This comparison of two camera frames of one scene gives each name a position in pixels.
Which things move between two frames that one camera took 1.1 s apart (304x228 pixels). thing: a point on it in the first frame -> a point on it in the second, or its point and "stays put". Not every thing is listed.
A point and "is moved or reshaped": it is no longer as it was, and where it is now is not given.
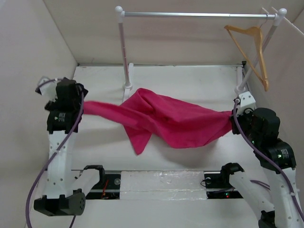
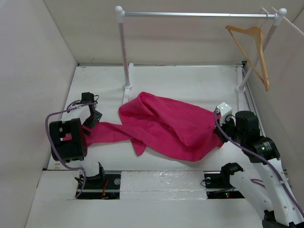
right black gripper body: [244, 121] -> [229, 128]
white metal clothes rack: [241, 87] stays put
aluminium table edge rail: [243, 64] stays put
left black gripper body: [54, 104] -> [91, 121]
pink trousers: [175, 122] is moved or reshaped
